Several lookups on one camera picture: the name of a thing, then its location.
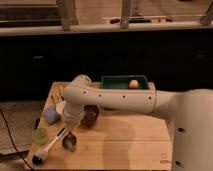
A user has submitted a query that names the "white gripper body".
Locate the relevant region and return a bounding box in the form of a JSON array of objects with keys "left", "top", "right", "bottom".
[{"left": 62, "top": 106, "right": 84, "bottom": 131}]

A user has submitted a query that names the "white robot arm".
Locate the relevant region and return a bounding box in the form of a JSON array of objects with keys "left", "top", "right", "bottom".
[{"left": 63, "top": 75, "right": 213, "bottom": 171}]

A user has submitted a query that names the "metal cup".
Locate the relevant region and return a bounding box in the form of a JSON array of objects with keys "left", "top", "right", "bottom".
[{"left": 62, "top": 133, "right": 77, "bottom": 152}]

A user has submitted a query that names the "dark red bowl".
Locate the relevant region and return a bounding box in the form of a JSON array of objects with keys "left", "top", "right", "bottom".
[{"left": 81, "top": 105, "right": 99, "bottom": 127}]

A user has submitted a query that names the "green plastic bin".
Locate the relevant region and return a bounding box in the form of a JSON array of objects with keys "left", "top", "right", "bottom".
[{"left": 101, "top": 75, "right": 148, "bottom": 89}]

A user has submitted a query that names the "white dish brush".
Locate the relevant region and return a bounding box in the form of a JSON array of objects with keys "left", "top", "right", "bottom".
[{"left": 32, "top": 127, "right": 66, "bottom": 165}]

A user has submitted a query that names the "yellow ball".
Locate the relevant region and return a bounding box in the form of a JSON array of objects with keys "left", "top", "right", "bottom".
[{"left": 128, "top": 80, "right": 139, "bottom": 89}]

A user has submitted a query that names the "black cable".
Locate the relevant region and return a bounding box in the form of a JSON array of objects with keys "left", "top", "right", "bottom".
[{"left": 0, "top": 109, "right": 35, "bottom": 171}]

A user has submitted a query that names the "wooden table frame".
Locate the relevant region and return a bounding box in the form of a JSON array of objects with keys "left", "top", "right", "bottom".
[{"left": 0, "top": 0, "right": 213, "bottom": 36}]

